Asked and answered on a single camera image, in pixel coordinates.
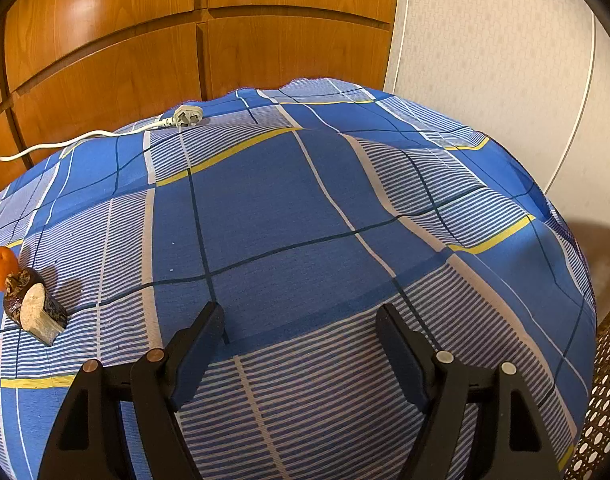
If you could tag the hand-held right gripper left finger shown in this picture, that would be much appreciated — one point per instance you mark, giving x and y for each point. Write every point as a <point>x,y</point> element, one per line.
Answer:
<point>200,360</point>

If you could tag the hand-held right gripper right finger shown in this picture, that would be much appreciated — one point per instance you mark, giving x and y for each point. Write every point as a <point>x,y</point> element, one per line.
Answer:
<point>400,360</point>

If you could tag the wooden wardrobe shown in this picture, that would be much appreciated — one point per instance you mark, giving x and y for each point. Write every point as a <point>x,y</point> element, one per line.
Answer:
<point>110,60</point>

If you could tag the blue plaid bedsheet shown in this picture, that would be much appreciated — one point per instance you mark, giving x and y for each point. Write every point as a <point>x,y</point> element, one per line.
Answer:
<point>285,210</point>

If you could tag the wicker cane chair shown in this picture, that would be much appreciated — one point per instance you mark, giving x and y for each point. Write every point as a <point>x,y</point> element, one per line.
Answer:
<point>605,400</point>

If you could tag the dark brown patterned fruit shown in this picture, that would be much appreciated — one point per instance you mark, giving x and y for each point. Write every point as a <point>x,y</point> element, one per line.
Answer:
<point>16,300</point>

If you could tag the orange tangerine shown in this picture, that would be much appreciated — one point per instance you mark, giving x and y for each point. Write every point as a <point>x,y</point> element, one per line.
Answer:
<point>0,267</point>

